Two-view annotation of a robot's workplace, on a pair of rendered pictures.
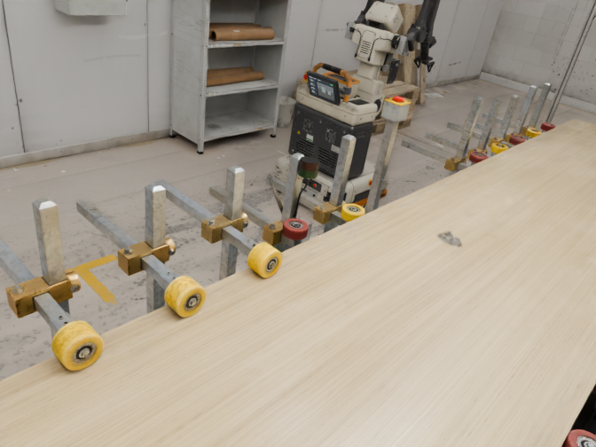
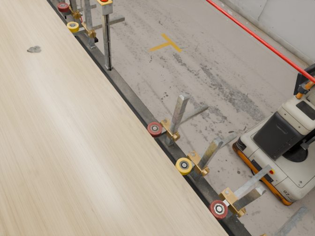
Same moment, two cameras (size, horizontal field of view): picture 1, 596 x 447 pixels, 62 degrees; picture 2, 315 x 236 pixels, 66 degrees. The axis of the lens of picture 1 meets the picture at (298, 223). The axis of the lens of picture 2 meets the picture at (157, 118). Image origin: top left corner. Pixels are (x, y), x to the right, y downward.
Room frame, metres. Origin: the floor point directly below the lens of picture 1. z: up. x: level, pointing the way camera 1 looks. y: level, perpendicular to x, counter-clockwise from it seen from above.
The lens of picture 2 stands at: (2.36, -1.50, 1.98)
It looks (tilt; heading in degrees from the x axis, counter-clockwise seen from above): 55 degrees down; 96
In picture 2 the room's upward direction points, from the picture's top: 11 degrees clockwise
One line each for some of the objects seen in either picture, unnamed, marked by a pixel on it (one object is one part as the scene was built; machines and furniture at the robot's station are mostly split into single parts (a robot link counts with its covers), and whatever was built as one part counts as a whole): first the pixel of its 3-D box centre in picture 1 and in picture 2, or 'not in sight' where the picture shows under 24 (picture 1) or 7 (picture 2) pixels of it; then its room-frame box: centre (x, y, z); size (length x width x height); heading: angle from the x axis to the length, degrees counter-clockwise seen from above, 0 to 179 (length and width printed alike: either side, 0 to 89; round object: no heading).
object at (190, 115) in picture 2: (438, 157); (180, 121); (2.41, -0.65, 0.82); 0.43 x 0.03 x 0.04; 51
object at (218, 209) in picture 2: (514, 146); (215, 211); (2.67, -1.12, 0.85); 0.08 x 0.08 x 0.11
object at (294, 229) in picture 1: (294, 239); (64, 11); (1.33, 0.01, 0.85); 0.08 x 0.08 x 0.11
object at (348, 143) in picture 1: (336, 198); (89, 25); (1.60, -0.12, 0.89); 0.04 x 0.04 x 0.48; 51
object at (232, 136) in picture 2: (460, 148); (208, 153); (2.60, -0.81, 0.82); 0.43 x 0.03 x 0.04; 51
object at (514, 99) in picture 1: (500, 137); (237, 205); (2.77, -1.06, 0.87); 0.04 x 0.04 x 0.48; 51
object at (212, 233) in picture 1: (225, 225); not in sight; (1.20, 0.20, 0.95); 0.14 x 0.06 x 0.05; 141
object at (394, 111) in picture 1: (395, 110); (104, 6); (1.81, -0.29, 1.18); 0.07 x 0.07 x 0.08; 51
